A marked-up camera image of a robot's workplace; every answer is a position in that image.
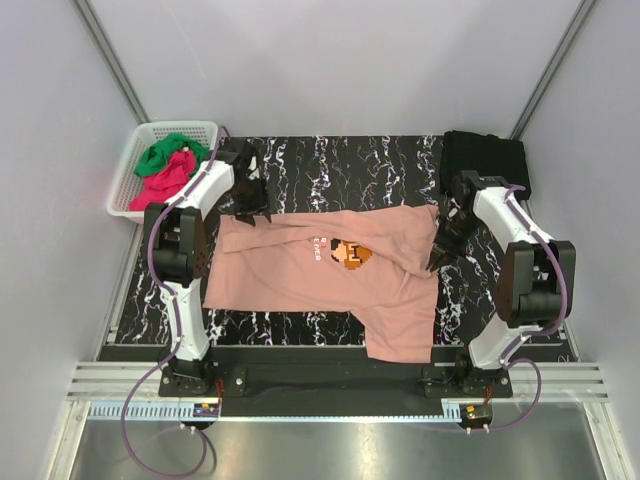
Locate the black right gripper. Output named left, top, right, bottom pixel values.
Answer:
left=427, top=211, right=483, bottom=272

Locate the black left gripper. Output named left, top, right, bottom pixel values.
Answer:
left=229, top=176, right=271, bottom=226

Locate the pink printed t-shirt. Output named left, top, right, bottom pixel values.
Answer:
left=204, top=205, right=439, bottom=363

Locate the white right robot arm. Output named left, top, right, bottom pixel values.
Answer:
left=428, top=171, right=576, bottom=397

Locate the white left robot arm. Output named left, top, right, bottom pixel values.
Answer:
left=144, top=139, right=271, bottom=396

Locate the red crumpled t-shirt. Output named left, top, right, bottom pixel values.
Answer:
left=129, top=150, right=197, bottom=211

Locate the black folded t-shirt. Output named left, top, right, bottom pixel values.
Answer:
left=439, top=130, right=531, bottom=201

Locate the green crumpled t-shirt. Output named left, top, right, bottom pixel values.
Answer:
left=134, top=133, right=209, bottom=178

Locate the white plastic basket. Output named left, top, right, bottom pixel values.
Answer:
left=107, top=119, right=219, bottom=225

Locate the right small electronics module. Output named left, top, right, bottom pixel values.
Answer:
left=460, top=403, right=493, bottom=431

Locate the small electronics module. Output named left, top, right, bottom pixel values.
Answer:
left=193, top=402, right=220, bottom=418
left=460, top=403, right=493, bottom=431

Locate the left small electronics module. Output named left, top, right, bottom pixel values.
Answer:
left=193, top=402, right=220, bottom=418

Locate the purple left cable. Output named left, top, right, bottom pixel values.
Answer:
left=121, top=124, right=231, bottom=473

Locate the purple cable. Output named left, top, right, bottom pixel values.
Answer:
left=467, top=183, right=571, bottom=435
left=121, top=124, right=231, bottom=473

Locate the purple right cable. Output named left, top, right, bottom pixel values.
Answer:
left=467, top=183, right=571, bottom=435

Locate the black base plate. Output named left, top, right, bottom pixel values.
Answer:
left=159, top=362, right=513, bottom=418

